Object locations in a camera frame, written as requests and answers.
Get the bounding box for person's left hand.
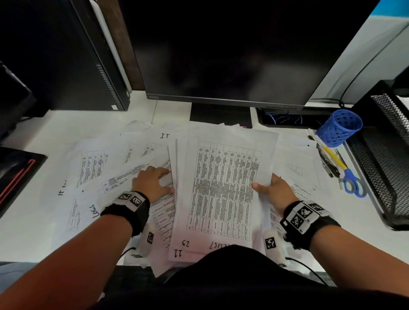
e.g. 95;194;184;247
132;166;175;205

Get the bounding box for person's right hand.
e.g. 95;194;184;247
252;173;299;218

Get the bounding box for stack of table printouts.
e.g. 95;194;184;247
168;123;279;264

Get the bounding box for person's left forearm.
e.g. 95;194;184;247
0;215;133;310

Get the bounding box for person's right forearm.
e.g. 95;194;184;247
308;225;409;298

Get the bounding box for black left wrist band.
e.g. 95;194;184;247
100;191;151;237

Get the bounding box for black wrist band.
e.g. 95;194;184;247
100;191;151;237
280;200;341;251

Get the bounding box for black right wrist band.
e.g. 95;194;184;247
280;200;341;251

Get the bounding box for pile of scattered paper sheets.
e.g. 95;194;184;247
58;120;331;278

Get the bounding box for black pen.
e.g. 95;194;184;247
308;135;335;178
320;149;341;178

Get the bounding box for yellow pen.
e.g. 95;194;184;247
314;135;348;171

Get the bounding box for black monitor stand base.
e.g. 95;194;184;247
190;102;253;129

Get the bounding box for blue mesh pen cup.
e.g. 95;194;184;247
315;109;363;148

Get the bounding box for person's black clothing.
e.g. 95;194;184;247
89;245;409;310

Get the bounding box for black mesh desk tray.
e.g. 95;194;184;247
346;80;409;231

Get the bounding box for black computer monitor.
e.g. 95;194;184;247
118;0;381;110

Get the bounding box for brown wooden panel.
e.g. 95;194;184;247
97;0;146;91

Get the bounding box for black pad with red line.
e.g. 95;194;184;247
0;146;48;219

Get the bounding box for black computer tower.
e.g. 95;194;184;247
0;0;132;112

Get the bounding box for black device casing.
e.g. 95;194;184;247
0;60;37;140

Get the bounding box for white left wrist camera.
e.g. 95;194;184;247
132;223;158;259

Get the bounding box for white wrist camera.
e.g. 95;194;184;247
262;229;289;268
132;223;158;259

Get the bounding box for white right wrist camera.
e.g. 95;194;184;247
262;229;289;268

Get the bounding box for black cable box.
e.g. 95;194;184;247
256;108;333;129

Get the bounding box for blue handled scissors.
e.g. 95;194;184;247
335;149;367;199

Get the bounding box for black right camera cable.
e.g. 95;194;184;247
285;257;328;285

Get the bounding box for black wall cable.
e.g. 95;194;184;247
309;28;409;108

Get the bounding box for white cable duct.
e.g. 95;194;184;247
89;0;133;94

